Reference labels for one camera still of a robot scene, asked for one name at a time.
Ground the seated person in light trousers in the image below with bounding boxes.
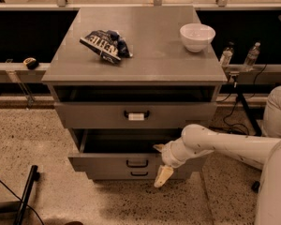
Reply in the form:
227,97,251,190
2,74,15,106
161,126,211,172
261,86,281,138

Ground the grey drawer cabinet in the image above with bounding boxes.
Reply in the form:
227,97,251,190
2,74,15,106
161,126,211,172
41,5,228,182

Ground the black chair base leg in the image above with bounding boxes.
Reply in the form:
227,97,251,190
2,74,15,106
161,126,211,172
251,181,260,193

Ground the black power adapter with cable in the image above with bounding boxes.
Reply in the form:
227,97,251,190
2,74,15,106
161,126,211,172
209,102,250,135

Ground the left clear water bottle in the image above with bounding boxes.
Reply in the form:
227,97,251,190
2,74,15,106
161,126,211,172
219,42,234,68

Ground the clear water bottle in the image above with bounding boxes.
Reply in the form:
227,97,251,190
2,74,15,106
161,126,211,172
219,42,234,68
244,42,260,72

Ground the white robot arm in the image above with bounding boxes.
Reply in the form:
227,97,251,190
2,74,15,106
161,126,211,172
155,124,281,225

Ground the right clear water bottle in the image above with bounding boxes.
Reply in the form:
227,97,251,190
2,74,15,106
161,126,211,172
244,42,260,72

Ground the black tripod stand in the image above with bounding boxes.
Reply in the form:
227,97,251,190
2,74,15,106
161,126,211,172
234,85,262,136

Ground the black stand leg left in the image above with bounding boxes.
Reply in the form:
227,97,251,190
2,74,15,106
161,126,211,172
13,165,39,225

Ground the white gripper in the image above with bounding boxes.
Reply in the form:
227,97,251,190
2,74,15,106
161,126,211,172
153,139,194,188

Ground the blue crumpled chip bag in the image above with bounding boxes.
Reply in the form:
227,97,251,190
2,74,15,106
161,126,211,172
80,30,133,64

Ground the yellow black tape measure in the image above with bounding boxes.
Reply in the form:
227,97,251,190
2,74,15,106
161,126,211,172
23,57,39,70

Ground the grey top drawer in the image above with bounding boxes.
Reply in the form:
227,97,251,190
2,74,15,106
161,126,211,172
55,102,216,129

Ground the white ceramic bowl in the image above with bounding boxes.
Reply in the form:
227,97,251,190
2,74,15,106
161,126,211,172
180,23,215,53

